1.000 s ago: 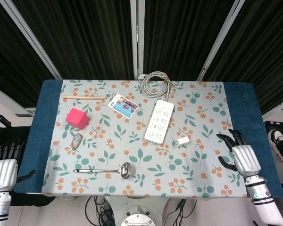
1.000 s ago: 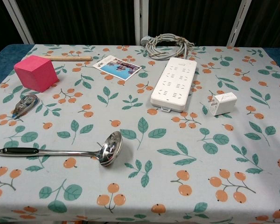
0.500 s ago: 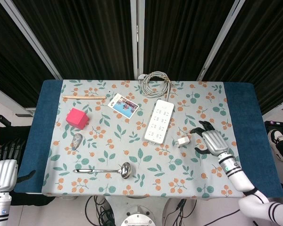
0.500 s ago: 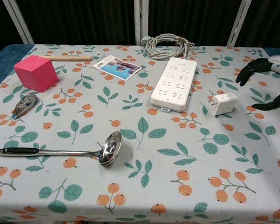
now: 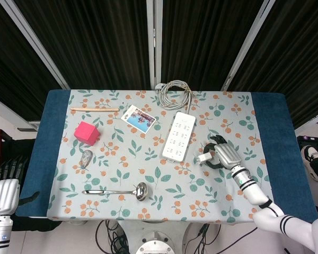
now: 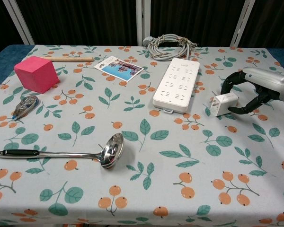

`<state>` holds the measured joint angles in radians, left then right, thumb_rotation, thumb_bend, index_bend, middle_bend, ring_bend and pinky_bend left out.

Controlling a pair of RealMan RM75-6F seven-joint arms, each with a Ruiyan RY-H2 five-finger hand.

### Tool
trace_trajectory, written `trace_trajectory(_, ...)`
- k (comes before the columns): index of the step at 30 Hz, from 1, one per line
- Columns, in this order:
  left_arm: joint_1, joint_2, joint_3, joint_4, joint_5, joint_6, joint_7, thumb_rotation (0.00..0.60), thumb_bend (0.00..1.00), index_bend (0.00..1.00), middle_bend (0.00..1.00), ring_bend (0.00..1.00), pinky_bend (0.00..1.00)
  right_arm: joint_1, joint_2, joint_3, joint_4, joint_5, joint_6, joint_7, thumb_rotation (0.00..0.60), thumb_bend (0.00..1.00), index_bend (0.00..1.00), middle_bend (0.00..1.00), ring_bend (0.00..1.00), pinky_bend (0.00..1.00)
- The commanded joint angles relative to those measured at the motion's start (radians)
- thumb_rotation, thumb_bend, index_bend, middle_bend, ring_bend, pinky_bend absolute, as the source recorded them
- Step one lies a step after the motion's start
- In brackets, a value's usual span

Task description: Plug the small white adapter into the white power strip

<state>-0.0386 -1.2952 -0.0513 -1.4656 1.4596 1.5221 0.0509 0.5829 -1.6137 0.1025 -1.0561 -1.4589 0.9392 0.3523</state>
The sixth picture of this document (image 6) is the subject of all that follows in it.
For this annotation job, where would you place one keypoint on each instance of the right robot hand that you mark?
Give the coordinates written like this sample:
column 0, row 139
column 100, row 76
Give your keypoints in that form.
column 265, row 79

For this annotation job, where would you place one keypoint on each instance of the white power adapter cube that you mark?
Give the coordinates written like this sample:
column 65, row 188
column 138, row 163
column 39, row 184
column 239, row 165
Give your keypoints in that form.
column 223, row 104

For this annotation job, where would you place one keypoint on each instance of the black pleated curtain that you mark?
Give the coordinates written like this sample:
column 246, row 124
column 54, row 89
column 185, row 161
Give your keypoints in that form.
column 274, row 23
column 0, row 23
column 85, row 21
column 194, row 19

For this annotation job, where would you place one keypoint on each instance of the white power strip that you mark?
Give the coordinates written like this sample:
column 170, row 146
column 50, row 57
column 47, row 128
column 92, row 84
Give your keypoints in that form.
column 177, row 82

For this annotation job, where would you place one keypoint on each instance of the blue picture postcard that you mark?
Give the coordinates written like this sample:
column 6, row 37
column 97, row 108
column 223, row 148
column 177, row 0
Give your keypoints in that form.
column 119, row 69

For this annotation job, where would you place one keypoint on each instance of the floral fruit print tablecloth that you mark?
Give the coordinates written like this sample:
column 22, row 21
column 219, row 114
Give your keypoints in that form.
column 142, row 203

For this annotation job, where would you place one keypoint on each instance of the wooden stick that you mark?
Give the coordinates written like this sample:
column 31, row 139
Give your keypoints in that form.
column 71, row 59

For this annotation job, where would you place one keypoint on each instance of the pink cube block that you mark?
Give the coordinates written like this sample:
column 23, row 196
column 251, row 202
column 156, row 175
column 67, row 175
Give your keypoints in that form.
column 35, row 74

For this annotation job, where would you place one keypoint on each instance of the white metal frame post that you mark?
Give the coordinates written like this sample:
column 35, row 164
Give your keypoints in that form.
column 20, row 23
column 142, row 21
column 243, row 23

